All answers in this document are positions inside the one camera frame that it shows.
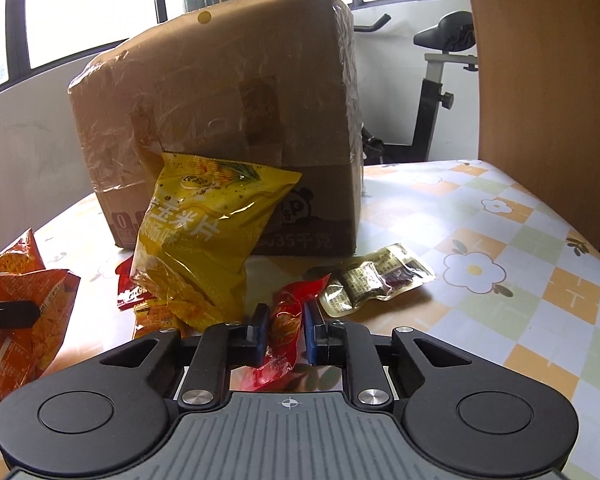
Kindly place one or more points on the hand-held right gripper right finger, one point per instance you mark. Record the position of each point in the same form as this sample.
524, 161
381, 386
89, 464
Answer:
312, 335

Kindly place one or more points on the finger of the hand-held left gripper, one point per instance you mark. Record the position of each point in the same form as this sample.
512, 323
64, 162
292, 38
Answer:
7, 316

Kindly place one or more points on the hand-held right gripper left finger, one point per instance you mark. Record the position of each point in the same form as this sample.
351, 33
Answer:
260, 335

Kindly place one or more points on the orange chips bag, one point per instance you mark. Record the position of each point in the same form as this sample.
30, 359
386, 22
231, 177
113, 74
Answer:
35, 290

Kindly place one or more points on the taped cardboard box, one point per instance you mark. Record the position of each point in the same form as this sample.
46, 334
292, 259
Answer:
220, 85

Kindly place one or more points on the clear beige snack packet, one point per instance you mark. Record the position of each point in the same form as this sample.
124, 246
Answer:
375, 280

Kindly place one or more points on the small orange snack packet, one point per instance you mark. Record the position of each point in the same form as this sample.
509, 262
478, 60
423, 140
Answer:
155, 316

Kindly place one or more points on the yellow chips bag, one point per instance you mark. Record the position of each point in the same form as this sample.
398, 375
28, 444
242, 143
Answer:
200, 230

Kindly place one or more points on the small red snack packet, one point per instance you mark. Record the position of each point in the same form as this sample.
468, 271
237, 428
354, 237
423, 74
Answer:
127, 287

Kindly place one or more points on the checked flower tablecloth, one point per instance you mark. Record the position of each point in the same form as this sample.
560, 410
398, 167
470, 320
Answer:
505, 220

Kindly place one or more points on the black exercise bike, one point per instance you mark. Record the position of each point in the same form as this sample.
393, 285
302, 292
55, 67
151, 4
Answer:
430, 100

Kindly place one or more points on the black framed window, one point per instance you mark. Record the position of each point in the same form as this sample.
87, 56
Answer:
70, 10

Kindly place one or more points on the wooden board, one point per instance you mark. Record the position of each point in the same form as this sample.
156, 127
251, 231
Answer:
545, 85

